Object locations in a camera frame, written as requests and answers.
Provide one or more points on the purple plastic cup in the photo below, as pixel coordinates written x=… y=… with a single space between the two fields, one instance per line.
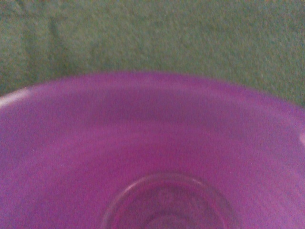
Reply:
x=150 y=151

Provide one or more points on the black tablecloth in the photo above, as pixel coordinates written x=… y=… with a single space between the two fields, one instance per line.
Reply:
x=258 y=43

